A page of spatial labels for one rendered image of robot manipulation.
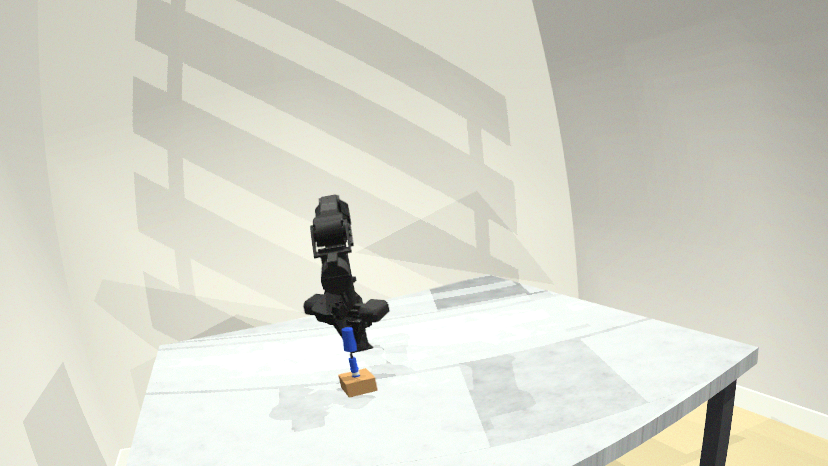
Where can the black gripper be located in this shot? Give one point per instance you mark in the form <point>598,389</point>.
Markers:
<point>372,311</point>

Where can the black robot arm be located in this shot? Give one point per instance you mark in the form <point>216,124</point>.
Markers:
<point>332,229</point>

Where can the brown wooden block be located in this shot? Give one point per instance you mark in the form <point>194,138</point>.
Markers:
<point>355,386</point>

